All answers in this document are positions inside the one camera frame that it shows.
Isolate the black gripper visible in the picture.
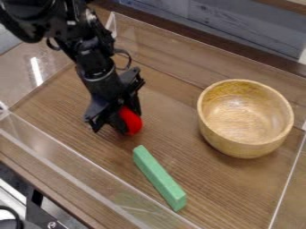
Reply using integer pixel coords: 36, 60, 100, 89
76, 67, 144, 134

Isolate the red plush strawberry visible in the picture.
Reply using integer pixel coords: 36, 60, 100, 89
119, 106, 142, 136

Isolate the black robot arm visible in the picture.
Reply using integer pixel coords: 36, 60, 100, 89
0, 0, 144, 135

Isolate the green rectangular block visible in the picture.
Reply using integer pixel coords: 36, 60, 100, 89
132, 145, 187, 212

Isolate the wooden bowl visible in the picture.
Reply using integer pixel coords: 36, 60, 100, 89
198, 79, 294, 159

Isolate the clear acrylic front wall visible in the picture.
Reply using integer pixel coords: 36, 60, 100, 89
0, 102, 201, 229

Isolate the clear acrylic corner bracket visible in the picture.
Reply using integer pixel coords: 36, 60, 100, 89
106, 12, 118, 38

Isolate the black metal table frame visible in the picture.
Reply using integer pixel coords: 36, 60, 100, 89
26, 189, 68, 229

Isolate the black cable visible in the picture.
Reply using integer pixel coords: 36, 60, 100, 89
0, 205, 23, 229

